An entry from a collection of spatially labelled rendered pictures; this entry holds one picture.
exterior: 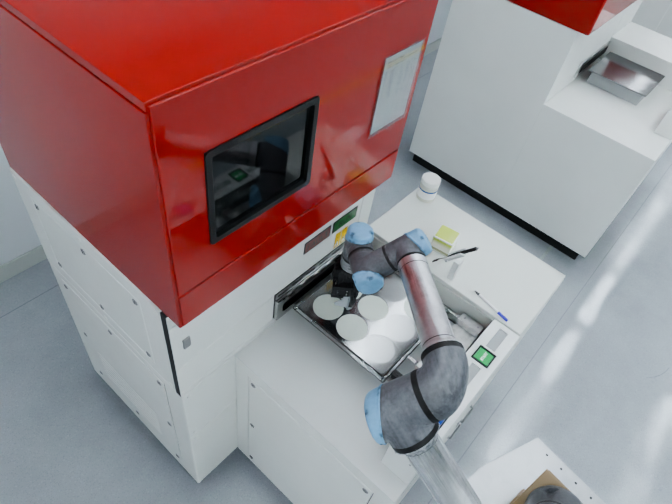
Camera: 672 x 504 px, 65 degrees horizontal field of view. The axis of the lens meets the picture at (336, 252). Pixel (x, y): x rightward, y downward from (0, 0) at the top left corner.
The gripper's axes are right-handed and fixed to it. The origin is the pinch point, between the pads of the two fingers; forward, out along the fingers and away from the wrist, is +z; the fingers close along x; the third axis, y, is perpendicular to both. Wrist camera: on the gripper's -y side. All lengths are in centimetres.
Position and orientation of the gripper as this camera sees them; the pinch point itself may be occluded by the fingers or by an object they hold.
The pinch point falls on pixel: (349, 306)
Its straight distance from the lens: 170.4
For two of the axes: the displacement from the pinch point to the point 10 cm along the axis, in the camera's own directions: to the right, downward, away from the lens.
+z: -1.3, 6.6, 7.4
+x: -0.1, 7.5, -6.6
